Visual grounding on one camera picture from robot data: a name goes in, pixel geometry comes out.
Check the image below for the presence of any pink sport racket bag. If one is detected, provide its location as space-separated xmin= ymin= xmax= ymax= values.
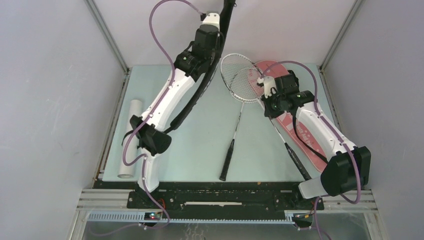
xmin=255 ymin=60 xmax=327 ymax=173

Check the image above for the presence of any black racket bag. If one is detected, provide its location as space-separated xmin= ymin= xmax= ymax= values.
xmin=120 ymin=0 xmax=237 ymax=148

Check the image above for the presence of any white shuttlecock tube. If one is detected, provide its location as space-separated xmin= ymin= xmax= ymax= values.
xmin=117 ymin=98 xmax=144 ymax=180

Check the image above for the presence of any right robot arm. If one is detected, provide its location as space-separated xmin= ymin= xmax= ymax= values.
xmin=257 ymin=73 xmax=371 ymax=209

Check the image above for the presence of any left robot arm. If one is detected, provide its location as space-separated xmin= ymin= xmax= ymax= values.
xmin=128 ymin=25 xmax=225 ymax=208

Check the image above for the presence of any right aluminium frame post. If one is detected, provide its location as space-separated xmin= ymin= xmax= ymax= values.
xmin=320 ymin=0 xmax=366 ymax=71

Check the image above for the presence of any aluminium frame post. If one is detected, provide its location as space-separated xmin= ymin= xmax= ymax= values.
xmin=320 ymin=0 xmax=366 ymax=71
xmin=84 ymin=0 xmax=132 ymax=155

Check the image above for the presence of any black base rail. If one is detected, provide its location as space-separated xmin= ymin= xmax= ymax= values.
xmin=93 ymin=180 xmax=324 ymax=222

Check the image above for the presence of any left aluminium frame post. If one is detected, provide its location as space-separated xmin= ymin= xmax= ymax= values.
xmin=84 ymin=0 xmax=132 ymax=155

